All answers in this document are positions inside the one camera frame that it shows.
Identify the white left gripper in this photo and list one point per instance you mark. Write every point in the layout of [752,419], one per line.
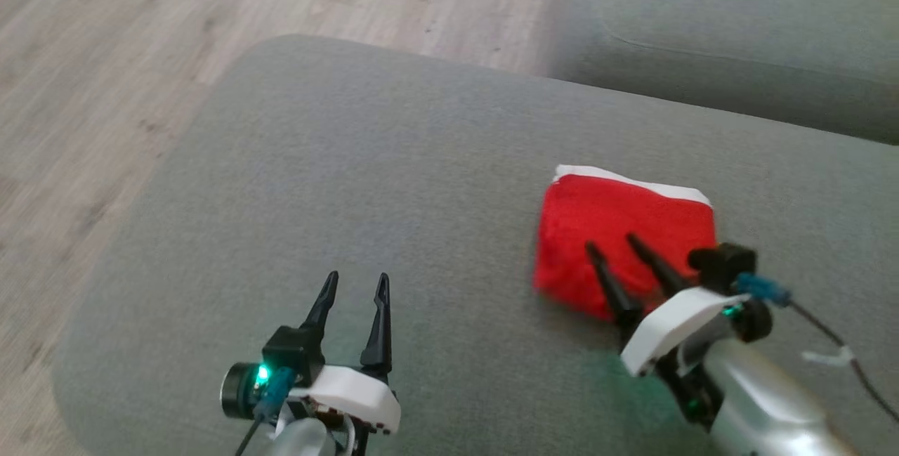
[344,396]

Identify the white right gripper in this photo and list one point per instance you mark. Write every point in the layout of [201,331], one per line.
[674,326]

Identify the red and white shirt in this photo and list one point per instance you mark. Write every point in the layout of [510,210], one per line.
[618,231]

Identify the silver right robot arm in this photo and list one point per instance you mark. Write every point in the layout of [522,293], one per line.
[765,407]

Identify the large grey sofa seat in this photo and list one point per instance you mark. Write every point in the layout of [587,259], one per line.
[393,217]

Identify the grey sofa cushion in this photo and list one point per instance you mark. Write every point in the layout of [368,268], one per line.
[737,27]

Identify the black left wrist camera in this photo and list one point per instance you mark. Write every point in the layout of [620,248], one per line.
[295,354]

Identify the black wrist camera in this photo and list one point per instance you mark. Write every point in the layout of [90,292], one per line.
[723,266]
[295,354]

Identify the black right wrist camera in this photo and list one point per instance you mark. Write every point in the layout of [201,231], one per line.
[723,266]

